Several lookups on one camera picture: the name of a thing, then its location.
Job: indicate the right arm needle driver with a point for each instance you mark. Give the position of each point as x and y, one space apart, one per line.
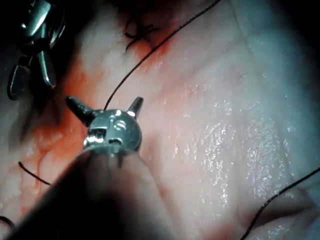
42 25

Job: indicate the right arm needle driver jaw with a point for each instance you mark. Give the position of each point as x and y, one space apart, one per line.
18 82
48 70

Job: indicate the left arm needle driver jaw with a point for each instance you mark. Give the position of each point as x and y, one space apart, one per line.
80 108
137 107

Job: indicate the left arm needle driver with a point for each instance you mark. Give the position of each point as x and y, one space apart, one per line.
120 130

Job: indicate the black thread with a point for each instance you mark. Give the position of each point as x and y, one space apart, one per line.
140 64

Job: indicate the dark left arm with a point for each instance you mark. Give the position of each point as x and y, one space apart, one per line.
95 200

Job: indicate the black stitching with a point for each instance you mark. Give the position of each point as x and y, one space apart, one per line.
142 32

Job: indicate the tissue pad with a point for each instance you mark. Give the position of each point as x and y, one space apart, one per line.
212 125

